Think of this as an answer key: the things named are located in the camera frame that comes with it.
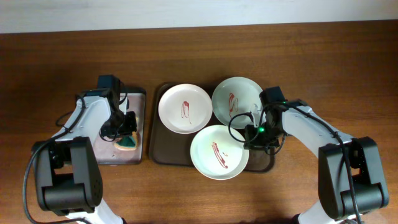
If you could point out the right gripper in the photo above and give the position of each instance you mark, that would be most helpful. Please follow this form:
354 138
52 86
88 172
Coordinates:
258 145

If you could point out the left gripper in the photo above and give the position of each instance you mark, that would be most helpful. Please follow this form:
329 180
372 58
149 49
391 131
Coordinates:
132 126

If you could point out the green yellow sponge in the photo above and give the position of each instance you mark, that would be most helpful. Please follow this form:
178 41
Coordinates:
129 141

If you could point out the pale green plate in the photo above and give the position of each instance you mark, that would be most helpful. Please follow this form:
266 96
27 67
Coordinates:
234 96

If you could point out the white plate front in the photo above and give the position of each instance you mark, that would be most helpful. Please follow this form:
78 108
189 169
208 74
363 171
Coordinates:
218 153

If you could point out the white plate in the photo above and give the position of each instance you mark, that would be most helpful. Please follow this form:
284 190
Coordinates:
185 108
218 153

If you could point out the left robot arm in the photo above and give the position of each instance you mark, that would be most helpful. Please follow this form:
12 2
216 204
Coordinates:
68 180

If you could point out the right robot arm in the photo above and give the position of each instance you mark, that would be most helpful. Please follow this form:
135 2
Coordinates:
351 179

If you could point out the small black tray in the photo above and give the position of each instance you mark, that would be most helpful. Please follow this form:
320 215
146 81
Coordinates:
104 149

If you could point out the large brown tray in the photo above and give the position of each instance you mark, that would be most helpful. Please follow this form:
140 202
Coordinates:
169 148

